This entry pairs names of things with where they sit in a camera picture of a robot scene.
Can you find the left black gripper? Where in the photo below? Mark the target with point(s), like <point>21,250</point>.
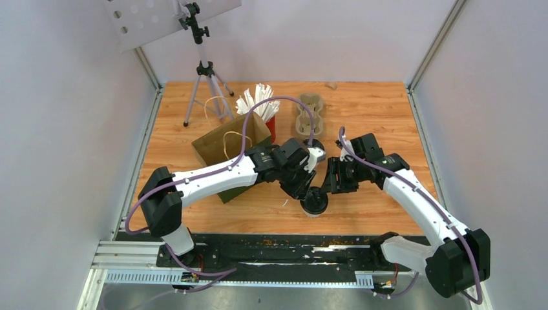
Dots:
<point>299,192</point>

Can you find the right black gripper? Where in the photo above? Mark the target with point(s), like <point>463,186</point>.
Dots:
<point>337,184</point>

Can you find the black plastic cup lid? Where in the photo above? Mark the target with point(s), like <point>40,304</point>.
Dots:
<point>315,199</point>

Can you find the white paper cup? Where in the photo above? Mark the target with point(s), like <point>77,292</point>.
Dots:
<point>313,213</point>

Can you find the green paper bag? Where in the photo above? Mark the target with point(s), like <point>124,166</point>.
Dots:
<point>224,142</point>

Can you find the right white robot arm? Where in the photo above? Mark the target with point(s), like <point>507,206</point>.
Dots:
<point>456,259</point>

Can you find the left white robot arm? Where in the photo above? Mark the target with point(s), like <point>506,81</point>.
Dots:
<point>166,193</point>

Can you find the cardboard cup carrier tray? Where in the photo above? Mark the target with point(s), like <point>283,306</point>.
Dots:
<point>310,120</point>

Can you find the red straw holder cup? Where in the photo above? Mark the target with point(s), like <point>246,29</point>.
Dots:
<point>271,125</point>

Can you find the white wrapped straws bundle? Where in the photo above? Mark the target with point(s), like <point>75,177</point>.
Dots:
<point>248,100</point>

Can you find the white perforated panel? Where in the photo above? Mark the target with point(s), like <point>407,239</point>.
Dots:
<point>138,23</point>

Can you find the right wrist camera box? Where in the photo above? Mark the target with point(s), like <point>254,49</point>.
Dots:
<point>346,150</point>

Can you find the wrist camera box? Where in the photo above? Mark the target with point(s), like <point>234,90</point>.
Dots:
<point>310,164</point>
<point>346,150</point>

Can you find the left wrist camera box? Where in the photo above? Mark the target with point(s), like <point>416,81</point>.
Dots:
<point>310,164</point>

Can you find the silver camera tripod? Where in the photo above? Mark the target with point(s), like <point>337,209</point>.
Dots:
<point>205,72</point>

